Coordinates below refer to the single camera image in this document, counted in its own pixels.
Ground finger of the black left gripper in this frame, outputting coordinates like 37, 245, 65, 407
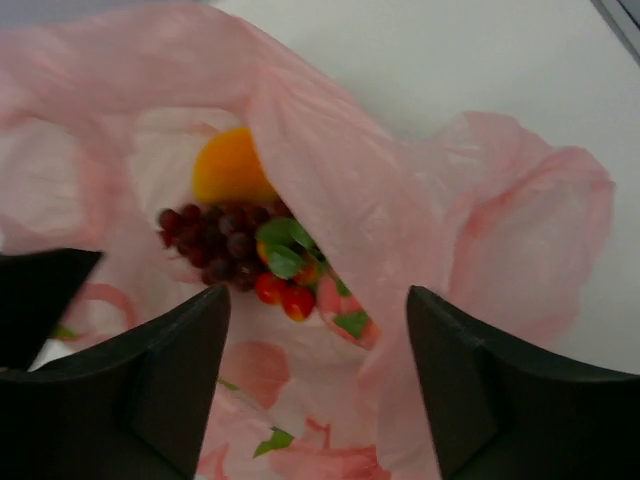
1, 248, 102, 370

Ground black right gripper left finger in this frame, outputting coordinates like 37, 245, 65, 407
1, 286, 231, 479

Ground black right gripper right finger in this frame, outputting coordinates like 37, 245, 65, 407
406, 286, 639, 479

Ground dark red fake grapes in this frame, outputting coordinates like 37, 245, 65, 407
157, 199, 294, 294

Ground red fake cherry tomatoes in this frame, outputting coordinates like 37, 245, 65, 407
254, 242, 325, 322

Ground orange fake fruit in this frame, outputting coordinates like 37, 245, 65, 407
191, 127, 278, 204

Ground aluminium table edge frame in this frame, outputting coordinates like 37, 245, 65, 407
592, 0, 640, 57

